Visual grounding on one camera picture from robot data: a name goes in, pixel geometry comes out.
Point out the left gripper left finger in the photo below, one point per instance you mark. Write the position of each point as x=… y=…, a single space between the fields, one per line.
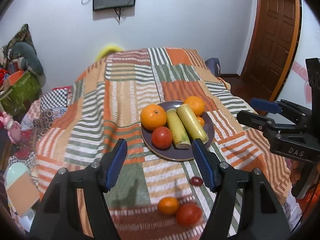
x=58 y=215

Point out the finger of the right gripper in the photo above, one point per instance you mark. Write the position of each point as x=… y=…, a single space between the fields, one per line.
x=287 y=109
x=264 y=124

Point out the small tangerine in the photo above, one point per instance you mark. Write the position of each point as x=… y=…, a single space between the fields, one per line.
x=168 y=205
x=200 y=121

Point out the sugarcane piece front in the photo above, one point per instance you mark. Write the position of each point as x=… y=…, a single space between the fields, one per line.
x=191 y=123

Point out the sugarcane piece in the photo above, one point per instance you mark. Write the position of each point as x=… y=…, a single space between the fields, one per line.
x=191 y=123
x=180 y=138

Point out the large orange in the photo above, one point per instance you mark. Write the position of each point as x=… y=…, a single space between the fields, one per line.
x=195 y=104
x=153 y=116

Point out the red tomato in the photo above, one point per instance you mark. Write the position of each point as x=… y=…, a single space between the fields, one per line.
x=162 y=138
x=188 y=214

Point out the dark red grape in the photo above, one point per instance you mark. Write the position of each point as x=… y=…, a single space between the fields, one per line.
x=196 y=181

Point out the sugarcane piece back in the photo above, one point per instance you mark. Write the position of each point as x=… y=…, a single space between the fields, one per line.
x=180 y=138

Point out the white sliding wardrobe door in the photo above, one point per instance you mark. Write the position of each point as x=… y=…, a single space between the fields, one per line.
x=296 y=88

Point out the orange notebook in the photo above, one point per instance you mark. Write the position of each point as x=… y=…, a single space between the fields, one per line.
x=23 y=194

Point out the blue backpack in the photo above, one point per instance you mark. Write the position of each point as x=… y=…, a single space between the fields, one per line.
x=213 y=64

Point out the brown wooden door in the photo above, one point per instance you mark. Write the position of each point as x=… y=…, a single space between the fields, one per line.
x=272 y=48

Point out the purple round plate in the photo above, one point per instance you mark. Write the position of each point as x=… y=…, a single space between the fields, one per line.
x=173 y=153

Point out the pink toy figure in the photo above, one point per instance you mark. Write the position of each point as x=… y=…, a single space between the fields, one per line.
x=13 y=127

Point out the checkered patchwork quilt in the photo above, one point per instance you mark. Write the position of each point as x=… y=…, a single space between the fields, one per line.
x=37 y=121

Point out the green storage box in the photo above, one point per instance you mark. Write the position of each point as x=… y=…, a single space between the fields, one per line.
x=25 y=90

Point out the red plastic bag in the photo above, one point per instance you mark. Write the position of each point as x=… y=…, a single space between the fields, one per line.
x=3 y=73

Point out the grey plush toy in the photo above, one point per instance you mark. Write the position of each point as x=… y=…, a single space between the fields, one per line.
x=26 y=51

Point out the yellow foam tube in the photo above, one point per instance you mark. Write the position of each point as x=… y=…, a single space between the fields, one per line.
x=108 y=50

